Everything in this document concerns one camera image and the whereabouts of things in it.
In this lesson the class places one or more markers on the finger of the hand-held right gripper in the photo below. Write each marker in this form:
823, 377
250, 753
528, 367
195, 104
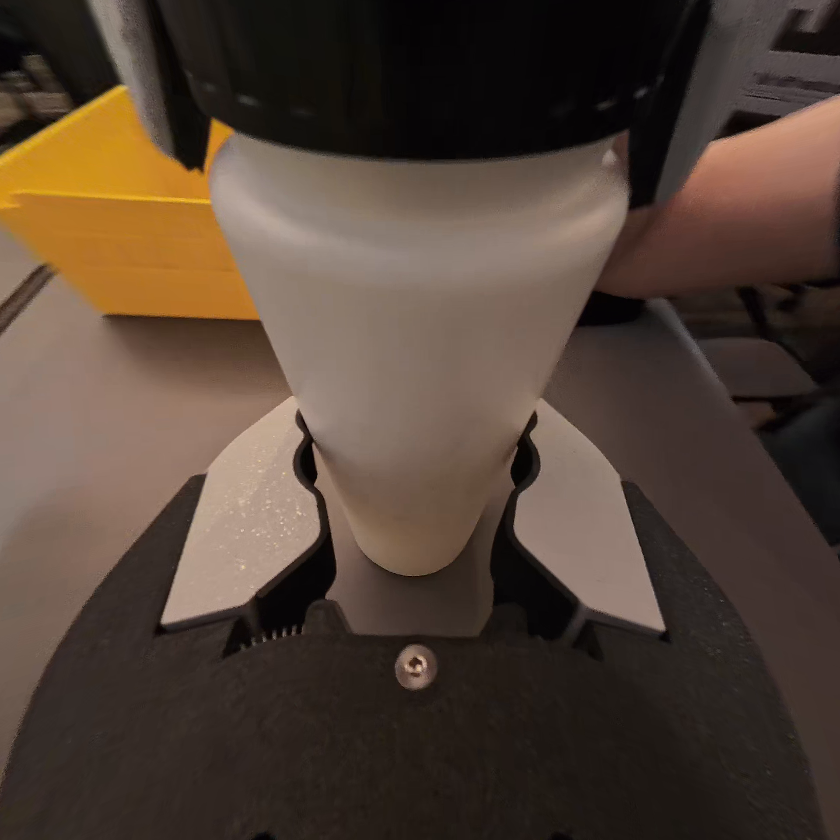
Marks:
141, 72
709, 85

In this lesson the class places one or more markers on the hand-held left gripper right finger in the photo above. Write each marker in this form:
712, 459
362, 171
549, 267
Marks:
587, 544

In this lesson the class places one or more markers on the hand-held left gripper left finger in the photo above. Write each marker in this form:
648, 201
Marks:
239, 544

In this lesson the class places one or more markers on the yellow plastic bin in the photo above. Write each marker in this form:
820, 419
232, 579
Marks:
131, 249

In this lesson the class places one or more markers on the white plastic bottle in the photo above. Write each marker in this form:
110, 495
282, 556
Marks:
413, 328

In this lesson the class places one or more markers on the black bottle lid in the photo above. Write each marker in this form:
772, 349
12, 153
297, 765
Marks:
426, 65

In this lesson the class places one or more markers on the person's right forearm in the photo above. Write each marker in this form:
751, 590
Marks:
722, 216

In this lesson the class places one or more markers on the black wrist rest pad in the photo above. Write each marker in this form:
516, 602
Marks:
610, 312

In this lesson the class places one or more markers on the person's leg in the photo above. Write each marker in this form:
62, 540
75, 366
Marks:
754, 367

